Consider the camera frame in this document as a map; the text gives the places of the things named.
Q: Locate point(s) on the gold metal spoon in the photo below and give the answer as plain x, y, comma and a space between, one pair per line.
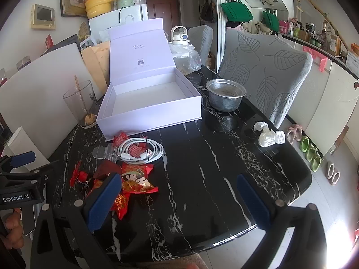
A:
79, 94

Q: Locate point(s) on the pink plastic bag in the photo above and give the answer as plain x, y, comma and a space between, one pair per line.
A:
317, 57

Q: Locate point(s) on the white slipper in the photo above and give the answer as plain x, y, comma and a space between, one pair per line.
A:
336, 177
331, 170

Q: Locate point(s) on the brown wooden door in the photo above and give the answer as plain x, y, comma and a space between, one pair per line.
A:
162, 8

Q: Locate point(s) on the black and white photo print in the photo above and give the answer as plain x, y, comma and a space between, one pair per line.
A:
88, 44

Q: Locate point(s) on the white carton box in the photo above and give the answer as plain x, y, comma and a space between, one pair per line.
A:
352, 59

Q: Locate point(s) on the green slipper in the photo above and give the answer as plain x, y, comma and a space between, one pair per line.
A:
310, 154
317, 164
304, 143

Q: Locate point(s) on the clear plastic clip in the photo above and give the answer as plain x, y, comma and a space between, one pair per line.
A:
101, 152

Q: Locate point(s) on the white fridge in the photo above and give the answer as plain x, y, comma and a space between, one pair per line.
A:
106, 22

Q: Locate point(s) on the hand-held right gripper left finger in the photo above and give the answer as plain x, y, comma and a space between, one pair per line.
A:
103, 201

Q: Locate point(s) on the brown cardboard box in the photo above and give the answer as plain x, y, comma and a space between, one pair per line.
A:
333, 44

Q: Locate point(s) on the red cartoon candy packet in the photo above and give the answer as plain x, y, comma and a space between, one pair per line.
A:
137, 180

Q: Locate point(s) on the crumpled white tissue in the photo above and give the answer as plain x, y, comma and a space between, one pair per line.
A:
269, 139

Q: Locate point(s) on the pink plush slipper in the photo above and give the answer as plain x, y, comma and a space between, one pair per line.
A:
297, 132
290, 135

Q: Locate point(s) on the small red candy packet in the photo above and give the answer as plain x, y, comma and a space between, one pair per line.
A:
122, 139

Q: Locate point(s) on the person's left hand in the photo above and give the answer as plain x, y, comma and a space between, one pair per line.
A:
15, 234

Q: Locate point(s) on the white foam board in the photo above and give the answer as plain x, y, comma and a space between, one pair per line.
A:
42, 89

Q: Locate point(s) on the clear drinking glass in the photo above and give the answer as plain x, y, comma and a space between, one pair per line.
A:
78, 106

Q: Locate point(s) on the small cardboard box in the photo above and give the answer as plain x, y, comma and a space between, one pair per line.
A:
303, 35

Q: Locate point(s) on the small green felt bag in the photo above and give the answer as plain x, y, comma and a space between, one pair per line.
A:
270, 21

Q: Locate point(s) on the metal cup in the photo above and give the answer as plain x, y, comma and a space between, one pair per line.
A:
225, 101

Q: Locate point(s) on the white water bottle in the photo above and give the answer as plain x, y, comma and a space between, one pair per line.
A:
179, 36

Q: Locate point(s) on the clear plastic bag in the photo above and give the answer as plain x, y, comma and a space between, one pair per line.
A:
186, 58

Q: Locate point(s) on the woven straw fan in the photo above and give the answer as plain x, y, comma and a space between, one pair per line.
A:
83, 30

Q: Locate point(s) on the wall intercom panel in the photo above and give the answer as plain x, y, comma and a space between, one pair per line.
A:
42, 15

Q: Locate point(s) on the dark red candy packet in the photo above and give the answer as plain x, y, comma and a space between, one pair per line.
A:
105, 170

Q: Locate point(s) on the grey leaf-pattern chair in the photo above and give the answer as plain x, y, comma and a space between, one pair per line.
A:
260, 70

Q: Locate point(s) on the red foil bag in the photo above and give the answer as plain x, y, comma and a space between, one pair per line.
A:
49, 42

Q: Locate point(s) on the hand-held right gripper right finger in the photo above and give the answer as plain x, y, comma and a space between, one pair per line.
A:
252, 201

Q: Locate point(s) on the pink detergent bottle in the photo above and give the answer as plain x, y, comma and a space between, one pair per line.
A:
283, 28

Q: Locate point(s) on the large green felt bag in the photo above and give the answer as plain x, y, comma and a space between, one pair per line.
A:
235, 11

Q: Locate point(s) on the lavender gift box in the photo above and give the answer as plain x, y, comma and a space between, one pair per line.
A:
151, 95

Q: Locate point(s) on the grey covered chair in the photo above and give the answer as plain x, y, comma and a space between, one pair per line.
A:
200, 42

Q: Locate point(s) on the white low cabinet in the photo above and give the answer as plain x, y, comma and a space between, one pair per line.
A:
331, 98

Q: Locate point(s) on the bamboo pole with leaves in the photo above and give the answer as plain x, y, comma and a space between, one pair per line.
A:
317, 7

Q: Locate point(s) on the yellow cooking pot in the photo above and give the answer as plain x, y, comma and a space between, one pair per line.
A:
98, 5

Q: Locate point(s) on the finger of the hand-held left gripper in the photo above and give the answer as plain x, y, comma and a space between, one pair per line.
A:
23, 158
28, 175

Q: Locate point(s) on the brown paper envelope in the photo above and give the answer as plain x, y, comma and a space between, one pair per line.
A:
96, 67

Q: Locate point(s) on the white paper cup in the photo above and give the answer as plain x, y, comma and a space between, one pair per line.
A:
26, 145

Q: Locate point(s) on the brown hanging handbag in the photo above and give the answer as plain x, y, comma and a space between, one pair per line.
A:
207, 9

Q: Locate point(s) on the orange package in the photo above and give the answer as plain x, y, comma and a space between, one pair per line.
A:
354, 47

